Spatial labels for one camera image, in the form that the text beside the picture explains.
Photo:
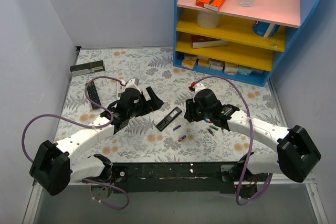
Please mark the yellow white small box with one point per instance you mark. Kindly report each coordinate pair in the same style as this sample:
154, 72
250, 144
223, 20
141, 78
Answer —
203, 62

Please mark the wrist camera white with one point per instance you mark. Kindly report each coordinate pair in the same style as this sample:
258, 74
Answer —
196, 87
132, 83

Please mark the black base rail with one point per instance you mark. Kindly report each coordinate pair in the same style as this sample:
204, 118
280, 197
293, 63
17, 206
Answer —
174, 177

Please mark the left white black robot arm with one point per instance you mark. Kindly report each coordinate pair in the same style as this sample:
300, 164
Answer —
56, 164

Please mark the dark long cardboard box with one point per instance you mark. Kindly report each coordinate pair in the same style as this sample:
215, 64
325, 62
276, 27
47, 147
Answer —
87, 68

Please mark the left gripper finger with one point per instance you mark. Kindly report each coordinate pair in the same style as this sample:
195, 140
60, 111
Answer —
113, 107
154, 102

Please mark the red white flat box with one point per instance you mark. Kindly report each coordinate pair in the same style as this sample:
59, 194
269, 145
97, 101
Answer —
206, 42

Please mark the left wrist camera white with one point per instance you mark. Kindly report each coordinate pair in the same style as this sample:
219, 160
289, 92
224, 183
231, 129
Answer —
132, 83

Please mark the teal small box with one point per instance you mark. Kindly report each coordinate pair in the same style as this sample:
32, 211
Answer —
243, 70

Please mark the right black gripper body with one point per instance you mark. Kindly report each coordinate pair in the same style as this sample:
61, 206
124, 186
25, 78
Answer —
191, 111

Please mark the floral table mat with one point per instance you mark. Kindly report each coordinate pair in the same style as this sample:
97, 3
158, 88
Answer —
140, 140

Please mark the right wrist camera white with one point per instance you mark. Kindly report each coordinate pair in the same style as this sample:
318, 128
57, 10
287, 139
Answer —
196, 87

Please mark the white air conditioner remote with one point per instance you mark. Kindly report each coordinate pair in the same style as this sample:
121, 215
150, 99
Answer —
120, 90

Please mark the white paper roll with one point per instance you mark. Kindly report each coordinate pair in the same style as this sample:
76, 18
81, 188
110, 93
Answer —
208, 20

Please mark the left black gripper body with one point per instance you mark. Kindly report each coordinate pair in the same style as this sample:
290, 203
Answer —
144, 103

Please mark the dark battery lower left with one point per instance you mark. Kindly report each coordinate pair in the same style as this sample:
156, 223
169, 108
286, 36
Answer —
211, 132

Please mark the black TV remote coloured buttons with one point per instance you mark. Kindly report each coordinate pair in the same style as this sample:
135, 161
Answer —
93, 95

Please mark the slim black remote control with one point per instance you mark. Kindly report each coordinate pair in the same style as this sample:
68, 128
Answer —
168, 119

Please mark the aluminium frame rail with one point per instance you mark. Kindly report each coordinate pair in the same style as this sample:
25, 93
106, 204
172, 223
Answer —
283, 202

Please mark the green battery lower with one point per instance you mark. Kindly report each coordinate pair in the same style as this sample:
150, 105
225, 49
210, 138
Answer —
214, 127

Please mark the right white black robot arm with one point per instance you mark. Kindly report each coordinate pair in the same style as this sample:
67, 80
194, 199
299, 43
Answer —
293, 154

